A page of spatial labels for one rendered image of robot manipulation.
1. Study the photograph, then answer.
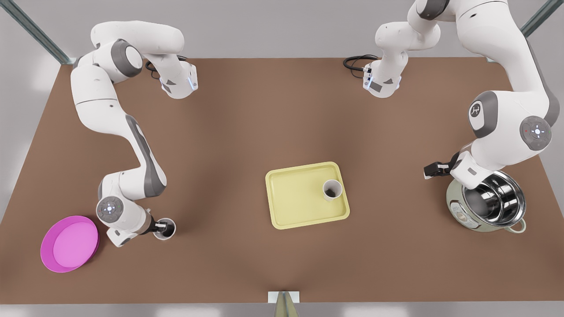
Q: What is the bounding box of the pink plastic plate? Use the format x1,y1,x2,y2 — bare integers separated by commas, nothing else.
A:
40,215,100,273

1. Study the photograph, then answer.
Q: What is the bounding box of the white IKEA cup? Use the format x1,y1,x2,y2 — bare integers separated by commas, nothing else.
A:
153,218,177,240
322,179,344,202

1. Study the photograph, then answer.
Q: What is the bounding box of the yellow plastic tray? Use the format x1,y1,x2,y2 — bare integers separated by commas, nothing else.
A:
265,161,351,230

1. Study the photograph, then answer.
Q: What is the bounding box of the silver frame post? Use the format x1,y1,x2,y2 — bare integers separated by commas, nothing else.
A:
267,290,301,317
486,0,564,63
0,0,76,66

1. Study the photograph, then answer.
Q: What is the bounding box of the black cable loop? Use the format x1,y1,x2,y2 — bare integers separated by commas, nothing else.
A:
343,54,380,80
145,55,189,81

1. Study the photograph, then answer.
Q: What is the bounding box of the green pot with steel interior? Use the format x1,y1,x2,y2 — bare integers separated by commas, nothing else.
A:
445,170,527,234

